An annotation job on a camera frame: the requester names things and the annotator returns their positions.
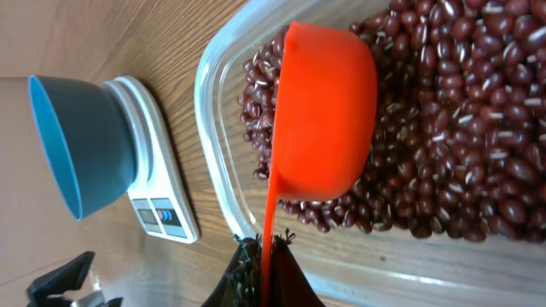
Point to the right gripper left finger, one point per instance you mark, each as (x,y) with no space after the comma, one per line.
(239,285)

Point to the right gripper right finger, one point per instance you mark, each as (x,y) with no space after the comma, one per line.
(289,286)

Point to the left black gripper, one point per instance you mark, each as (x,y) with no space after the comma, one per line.
(59,287)

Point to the red scoop blue handle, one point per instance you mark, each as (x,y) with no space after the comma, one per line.
(324,121)

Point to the white digital kitchen scale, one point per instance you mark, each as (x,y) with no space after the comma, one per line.
(157,194)

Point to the blue bowl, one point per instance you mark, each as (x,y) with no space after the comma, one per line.
(86,140)

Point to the clear plastic container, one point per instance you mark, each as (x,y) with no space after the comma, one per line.
(390,268)

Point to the red adzuki beans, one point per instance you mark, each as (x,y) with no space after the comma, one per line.
(459,143)

